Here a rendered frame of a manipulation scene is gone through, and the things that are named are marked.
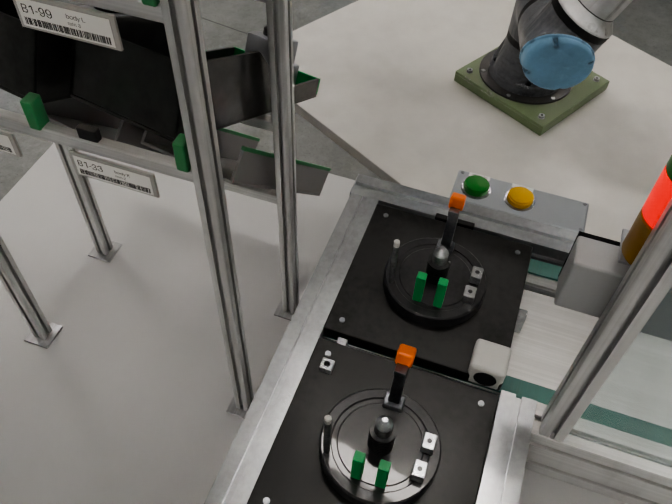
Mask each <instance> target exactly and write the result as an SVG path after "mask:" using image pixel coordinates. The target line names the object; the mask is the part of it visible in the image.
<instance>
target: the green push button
mask: <svg viewBox="0 0 672 504"><path fill-rule="evenodd" d="M489 187H490V184H489V182H488V180H487V179H485V178H484V177H482V176H479V175H472V176H469V177H467V178H466V179H465V181H464V185H463V188H464V190H465V192H466V193H468V194H469V195H471V196H474V197H482V196H484V195H486V194H487V193H488V191H489Z"/></svg>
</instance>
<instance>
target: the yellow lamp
mask: <svg viewBox="0 0 672 504"><path fill-rule="evenodd" d="M651 231H652V228H651V227H650V226H649V225H648V224H647V222H646V221H645V219H644V217H643V214H642V209H641V210H640V212H639V214H638V216H637V218H636V219H635V221H634V223H633V225H632V227H631V228H630V230H629V232H628V234H627V235H626V237H625V239H624V241H623V243H622V254H623V256H624V258H625V260H626V261H627V262H628V263H629V264H630V265H632V263H633V261H634V260H635V258H636V256H637V255H638V253H639V251H640V250H641V248H642V246H643V245H644V243H645V241H646V240H647V238H648V236H649V235H650V233H651Z"/></svg>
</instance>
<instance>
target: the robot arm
mask: <svg viewBox="0 0 672 504"><path fill-rule="evenodd" d="M632 1H633V0H516V2H515V6H514V9H513V13H512V17H511V21H510V24H509V28H508V32H507V35H506V37H505V38H504V40H503V41H502V43H501V44H500V46H499V47H498V49H497V50H496V51H495V53H494V54H493V56H492V59H491V62H490V66H489V73H490V76H491V77H492V79H493V80H494V81H495V82H496V83H497V84H498V85H499V86H500V87H502V88H503V89H505V90H507V91H509V92H511V93H514V94H517V95H521V96H527V97H542V96H547V95H550V94H553V93H555V92H556V91H558V90H559V89H567V88H570V87H573V86H575V85H577V84H579V83H581V82H582V81H583V80H585V79H586V78H587V77H588V76H589V74H590V73H591V71H592V69H593V66H594V63H595V52H596V51H597V50H598V49H599V48H600V47H601V46H602V45H603V44H604V43H605V42H606V41H607V40H608V39H609V38H610V37H611V35H612V34H613V21H614V19H615V18H616V17H617V16H618V15H619V14H620V13H621V12H622V11H623V10H624V9H625V8H626V7H627V6H628V5H629V4H630V3H631V2H632Z"/></svg>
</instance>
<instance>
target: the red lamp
mask: <svg viewBox="0 0 672 504"><path fill-rule="evenodd" d="M671 198H672V181H671V180H670V178H669V177H668V175H667V172H666V166H665V167H664V169H663V171H662V173H661V174H660V176H659V178H658V180H657V182H656V183H655V185H654V187H653V189H652V191H651V192H650V194H649V196H648V198H647V200H646V201H645V203H644V205H643V208H642V214H643V217H644V219H645V221H646V222H647V224H648V225H649V226H650V227H651V228H652V229H653V228H654V226H655V225H656V223H657V221H658V220H659V218H660V216H661V215H662V213H663V211H664V210H665V208H666V206H667V205H668V203H669V201H670V200H671Z"/></svg>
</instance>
